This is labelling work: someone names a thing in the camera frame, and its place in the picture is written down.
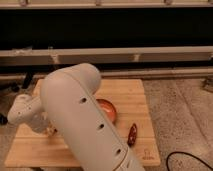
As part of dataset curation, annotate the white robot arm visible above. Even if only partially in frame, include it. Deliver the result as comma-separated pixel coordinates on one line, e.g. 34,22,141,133
8,63,145,171

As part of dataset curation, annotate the grey metal rail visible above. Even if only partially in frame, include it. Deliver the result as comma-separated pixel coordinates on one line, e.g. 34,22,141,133
0,46,213,66

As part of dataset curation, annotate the black cable on floor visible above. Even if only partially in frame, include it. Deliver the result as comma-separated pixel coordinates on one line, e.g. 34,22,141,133
165,151,213,171

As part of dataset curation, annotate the dark brown eraser block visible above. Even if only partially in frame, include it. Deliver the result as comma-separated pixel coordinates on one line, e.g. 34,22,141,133
48,127,57,136

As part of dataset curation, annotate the dark red chili pepper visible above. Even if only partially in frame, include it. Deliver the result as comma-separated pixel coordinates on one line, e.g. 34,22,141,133
127,124,137,147

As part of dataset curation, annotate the orange bowl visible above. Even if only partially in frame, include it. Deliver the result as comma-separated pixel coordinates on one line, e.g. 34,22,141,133
97,99,117,124

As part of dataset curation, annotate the white ribbed gripper body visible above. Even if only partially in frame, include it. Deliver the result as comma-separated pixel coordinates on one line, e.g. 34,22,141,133
27,112,53,134

